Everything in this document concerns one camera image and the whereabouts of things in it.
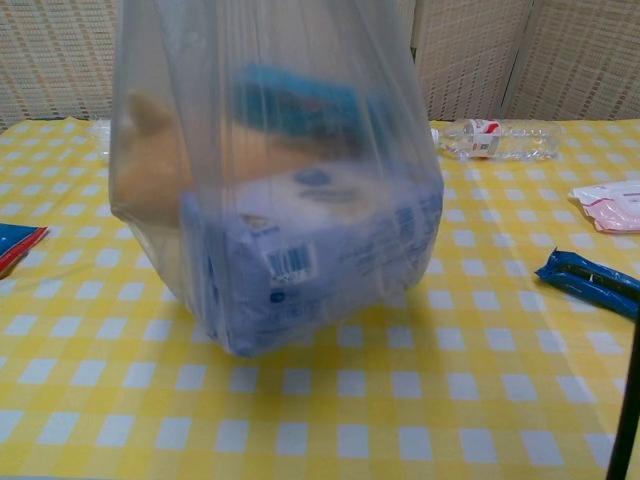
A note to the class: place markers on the orange bread item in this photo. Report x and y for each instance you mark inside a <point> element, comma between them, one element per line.
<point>150,175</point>

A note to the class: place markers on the yellow white checked tablecloth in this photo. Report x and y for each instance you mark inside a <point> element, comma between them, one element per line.
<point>350,415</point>

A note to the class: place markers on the blue snack bar wrapper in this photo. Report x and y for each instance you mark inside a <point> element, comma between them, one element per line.
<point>585,280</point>

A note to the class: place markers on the clear plastic water bottle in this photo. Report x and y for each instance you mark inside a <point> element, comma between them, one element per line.
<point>500,140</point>

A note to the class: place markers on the pink wet wipes pack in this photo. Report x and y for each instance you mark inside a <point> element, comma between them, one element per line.
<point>612,207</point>

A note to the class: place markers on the translucent plastic bag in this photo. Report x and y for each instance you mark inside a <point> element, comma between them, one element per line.
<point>280,40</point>

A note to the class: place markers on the woven folding screen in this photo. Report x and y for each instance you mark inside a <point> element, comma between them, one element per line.
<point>60,55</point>

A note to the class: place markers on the blue white tissue pack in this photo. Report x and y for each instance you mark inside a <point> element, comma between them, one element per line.
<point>310,260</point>

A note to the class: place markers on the blue red snack packet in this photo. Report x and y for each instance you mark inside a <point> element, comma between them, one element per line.
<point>17,245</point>

